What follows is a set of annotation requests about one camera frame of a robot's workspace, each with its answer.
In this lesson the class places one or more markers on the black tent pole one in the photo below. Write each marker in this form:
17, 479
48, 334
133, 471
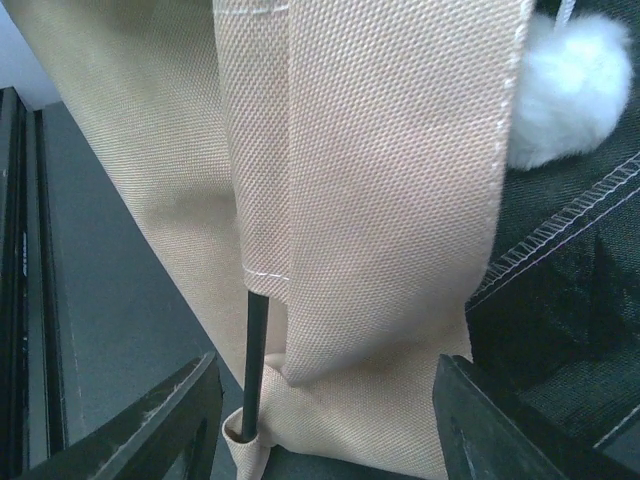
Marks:
257, 322

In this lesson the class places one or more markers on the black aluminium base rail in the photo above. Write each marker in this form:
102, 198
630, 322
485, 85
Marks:
33, 418

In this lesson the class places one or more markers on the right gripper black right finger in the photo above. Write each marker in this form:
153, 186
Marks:
484, 432

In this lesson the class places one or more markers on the beige pet tent fabric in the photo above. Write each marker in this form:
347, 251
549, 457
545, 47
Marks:
347, 160

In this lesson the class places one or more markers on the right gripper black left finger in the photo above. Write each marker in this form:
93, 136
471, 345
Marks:
181, 414

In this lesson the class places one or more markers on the white fluffy pompom toy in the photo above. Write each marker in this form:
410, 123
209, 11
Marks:
573, 87

